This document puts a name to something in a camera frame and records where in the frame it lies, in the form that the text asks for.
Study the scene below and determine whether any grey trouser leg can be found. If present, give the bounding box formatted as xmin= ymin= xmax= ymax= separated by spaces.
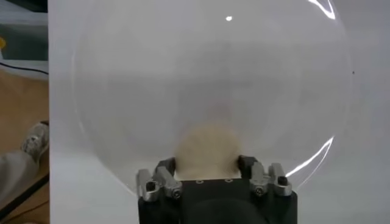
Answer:
xmin=0 ymin=150 xmax=40 ymax=201

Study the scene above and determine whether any grey sneaker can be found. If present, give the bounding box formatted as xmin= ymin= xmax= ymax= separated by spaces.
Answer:
xmin=20 ymin=121 xmax=50 ymax=162

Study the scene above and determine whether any white steamed baozi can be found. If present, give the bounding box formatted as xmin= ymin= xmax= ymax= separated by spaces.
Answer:
xmin=174 ymin=123 xmax=244 ymax=181

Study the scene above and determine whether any grey green storage box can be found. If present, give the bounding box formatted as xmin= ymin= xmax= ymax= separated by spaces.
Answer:
xmin=0 ymin=0 xmax=49 ymax=61

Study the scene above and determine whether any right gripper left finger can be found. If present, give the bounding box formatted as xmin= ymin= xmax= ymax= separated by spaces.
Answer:
xmin=136 ymin=156 xmax=183 ymax=202

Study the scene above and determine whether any white round plate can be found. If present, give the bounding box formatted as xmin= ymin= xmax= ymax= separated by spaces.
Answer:
xmin=71 ymin=0 xmax=354 ymax=195

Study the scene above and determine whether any black floor bar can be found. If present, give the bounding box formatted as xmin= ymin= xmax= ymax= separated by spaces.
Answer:
xmin=0 ymin=173 xmax=50 ymax=220

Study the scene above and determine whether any thin black floor cable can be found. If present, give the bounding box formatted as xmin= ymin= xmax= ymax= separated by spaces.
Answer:
xmin=0 ymin=61 xmax=49 ymax=75

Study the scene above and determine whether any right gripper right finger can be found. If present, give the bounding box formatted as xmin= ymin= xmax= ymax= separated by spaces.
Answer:
xmin=237 ymin=154 xmax=293 ymax=197

